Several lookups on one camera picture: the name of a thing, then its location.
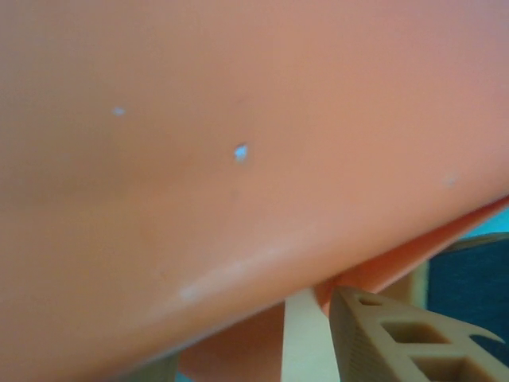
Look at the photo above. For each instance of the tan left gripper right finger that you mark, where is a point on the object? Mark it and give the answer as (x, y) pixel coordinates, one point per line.
(358, 342)

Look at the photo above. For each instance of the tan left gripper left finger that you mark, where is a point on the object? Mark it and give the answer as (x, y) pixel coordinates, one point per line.
(161, 370)

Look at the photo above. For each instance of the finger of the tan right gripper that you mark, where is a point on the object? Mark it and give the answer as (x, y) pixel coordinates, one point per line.
(419, 286)

